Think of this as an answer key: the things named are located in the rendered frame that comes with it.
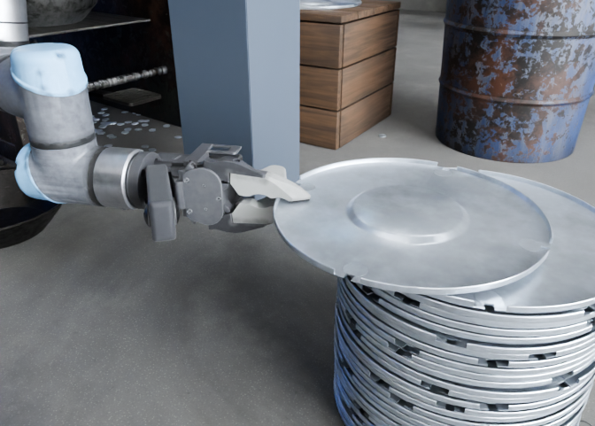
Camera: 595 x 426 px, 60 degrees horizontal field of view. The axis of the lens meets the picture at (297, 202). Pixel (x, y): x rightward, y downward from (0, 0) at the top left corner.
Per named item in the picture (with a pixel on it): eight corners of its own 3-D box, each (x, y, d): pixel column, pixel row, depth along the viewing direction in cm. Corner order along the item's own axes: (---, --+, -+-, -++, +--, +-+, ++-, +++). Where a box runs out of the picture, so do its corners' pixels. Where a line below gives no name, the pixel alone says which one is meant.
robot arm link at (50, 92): (-23, 45, 60) (1, 135, 65) (28, 57, 54) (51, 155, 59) (42, 35, 66) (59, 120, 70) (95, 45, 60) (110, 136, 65)
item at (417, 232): (568, 195, 61) (570, 189, 61) (519, 340, 39) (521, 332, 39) (347, 148, 74) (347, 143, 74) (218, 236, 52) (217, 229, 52)
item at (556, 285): (587, 184, 65) (588, 178, 65) (684, 338, 40) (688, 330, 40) (358, 164, 71) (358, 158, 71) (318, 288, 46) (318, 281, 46)
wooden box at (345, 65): (391, 114, 171) (401, 1, 155) (336, 150, 142) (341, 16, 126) (289, 96, 190) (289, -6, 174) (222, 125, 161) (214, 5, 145)
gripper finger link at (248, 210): (316, 185, 63) (243, 178, 65) (307, 206, 58) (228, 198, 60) (315, 207, 65) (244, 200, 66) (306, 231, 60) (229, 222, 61)
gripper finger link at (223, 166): (267, 158, 58) (193, 153, 60) (264, 164, 57) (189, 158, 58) (269, 197, 60) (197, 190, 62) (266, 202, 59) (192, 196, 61)
